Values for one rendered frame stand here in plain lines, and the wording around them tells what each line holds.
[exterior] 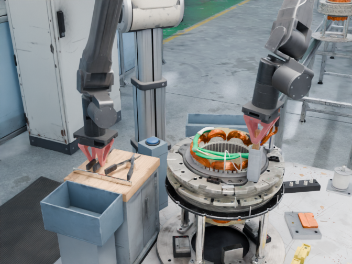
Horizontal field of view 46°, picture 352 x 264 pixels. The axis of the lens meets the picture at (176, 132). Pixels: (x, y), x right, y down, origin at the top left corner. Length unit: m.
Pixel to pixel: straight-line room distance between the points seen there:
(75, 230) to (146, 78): 0.64
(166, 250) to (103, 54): 0.61
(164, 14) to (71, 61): 1.97
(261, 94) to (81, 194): 0.53
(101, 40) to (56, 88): 2.34
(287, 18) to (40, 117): 2.81
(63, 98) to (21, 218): 0.98
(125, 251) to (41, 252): 1.42
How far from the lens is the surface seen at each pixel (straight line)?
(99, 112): 0.99
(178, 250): 1.25
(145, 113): 1.50
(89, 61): 1.00
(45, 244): 2.61
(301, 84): 0.88
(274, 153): 1.20
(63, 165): 3.38
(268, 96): 0.94
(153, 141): 1.34
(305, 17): 0.96
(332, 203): 1.60
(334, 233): 1.47
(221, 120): 1.50
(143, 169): 1.15
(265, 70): 0.92
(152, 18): 1.38
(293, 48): 0.93
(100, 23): 0.94
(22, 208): 2.95
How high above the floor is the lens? 1.66
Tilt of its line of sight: 26 degrees down
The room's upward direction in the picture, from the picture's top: straight up
